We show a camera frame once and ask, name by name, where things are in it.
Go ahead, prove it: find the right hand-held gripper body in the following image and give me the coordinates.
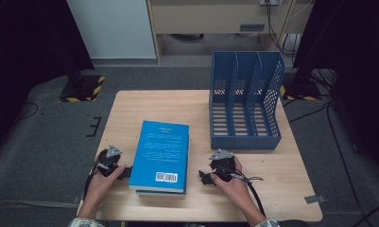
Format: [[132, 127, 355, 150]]
[[208, 148, 237, 183]]

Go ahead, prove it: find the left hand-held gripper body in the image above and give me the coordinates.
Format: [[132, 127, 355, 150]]
[[95, 144, 124, 178]]

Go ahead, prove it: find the blue file rack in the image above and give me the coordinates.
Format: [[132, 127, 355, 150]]
[[209, 50, 285, 150]]

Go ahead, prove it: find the bright blue book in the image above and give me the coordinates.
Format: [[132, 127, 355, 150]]
[[129, 120, 190, 194]]

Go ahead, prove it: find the person's left hand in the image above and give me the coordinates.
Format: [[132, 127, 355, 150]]
[[83, 165, 128, 206]]

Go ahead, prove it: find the person's right hand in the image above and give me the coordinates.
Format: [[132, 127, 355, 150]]
[[210, 156, 258, 212]]

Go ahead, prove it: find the black stand base striped tape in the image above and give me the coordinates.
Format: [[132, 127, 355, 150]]
[[58, 60, 106, 103], [280, 70, 322, 102]]

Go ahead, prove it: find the white cabinet panel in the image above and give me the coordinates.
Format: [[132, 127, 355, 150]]
[[66, 0, 157, 60]]

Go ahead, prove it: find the grey label plate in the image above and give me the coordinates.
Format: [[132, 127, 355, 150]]
[[239, 23, 267, 32]]

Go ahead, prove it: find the black curtain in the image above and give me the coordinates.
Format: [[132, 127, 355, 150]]
[[292, 0, 379, 178], [0, 0, 95, 159]]

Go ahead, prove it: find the beige wooden desk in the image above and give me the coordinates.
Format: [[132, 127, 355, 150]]
[[146, 0, 314, 65]]

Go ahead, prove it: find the left hand-held gripper cable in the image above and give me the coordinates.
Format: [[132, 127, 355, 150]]
[[82, 160, 100, 201]]

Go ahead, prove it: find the hand-held gripper cable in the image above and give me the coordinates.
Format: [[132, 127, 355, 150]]
[[223, 166, 267, 218], [82, 160, 100, 201]]

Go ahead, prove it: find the right hand-held gripper cable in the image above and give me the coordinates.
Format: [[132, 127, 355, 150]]
[[223, 166, 267, 218]]

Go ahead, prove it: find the black floor cable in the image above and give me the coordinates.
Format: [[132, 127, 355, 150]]
[[15, 102, 40, 123], [352, 206, 379, 227], [287, 100, 368, 227]]

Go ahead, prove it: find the black hanging cable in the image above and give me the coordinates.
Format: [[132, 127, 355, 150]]
[[266, 0, 298, 60]]

